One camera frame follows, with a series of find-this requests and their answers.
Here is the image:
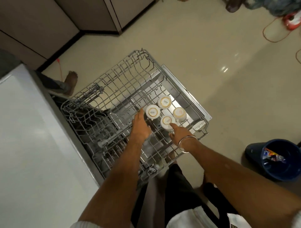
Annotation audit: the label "person's right forearm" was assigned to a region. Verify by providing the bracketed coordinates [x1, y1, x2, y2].
[180, 140, 301, 228]

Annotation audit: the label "person's left hand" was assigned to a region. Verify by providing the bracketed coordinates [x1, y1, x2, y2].
[130, 109, 151, 142]

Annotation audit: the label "white shirt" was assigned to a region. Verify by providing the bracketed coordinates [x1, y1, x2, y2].
[71, 205, 301, 228]

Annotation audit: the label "person's left forearm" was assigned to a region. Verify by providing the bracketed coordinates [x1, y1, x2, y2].
[76, 139, 147, 223]

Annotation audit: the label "white dishwasher body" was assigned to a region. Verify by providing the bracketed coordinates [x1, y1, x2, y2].
[0, 63, 105, 228]

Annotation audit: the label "person's right hand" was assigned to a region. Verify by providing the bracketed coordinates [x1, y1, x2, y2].
[169, 123, 196, 144]

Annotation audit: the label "silver metal bracelet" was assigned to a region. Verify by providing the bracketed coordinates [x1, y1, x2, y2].
[178, 135, 196, 154]

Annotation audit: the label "steel dishwasher door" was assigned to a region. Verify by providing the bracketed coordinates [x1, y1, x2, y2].
[141, 64, 211, 135]

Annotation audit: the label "colourful crumpled wrapper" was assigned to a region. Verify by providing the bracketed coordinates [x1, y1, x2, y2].
[262, 148, 286, 165]

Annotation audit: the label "red string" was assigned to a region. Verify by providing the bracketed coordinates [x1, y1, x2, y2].
[56, 58, 64, 82]

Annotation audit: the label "blue grey cloth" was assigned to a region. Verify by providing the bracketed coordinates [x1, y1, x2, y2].
[249, 0, 301, 17]

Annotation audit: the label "orange cable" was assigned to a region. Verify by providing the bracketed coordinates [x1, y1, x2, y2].
[262, 13, 301, 64]

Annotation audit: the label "blue plastic bin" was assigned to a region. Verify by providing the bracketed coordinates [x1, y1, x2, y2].
[245, 139, 301, 183]

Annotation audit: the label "white ceramic cup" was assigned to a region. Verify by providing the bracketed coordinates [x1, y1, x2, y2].
[160, 115, 176, 131]
[172, 107, 187, 122]
[157, 96, 172, 110]
[145, 105, 160, 120]

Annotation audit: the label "brown kitchen cabinets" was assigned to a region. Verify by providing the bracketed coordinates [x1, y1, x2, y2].
[0, 0, 157, 71]

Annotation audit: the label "red and white cable reel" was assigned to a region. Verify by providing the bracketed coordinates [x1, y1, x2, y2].
[283, 12, 301, 31]

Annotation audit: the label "grey wire dishwasher rack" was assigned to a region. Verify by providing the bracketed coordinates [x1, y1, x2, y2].
[60, 49, 210, 182]

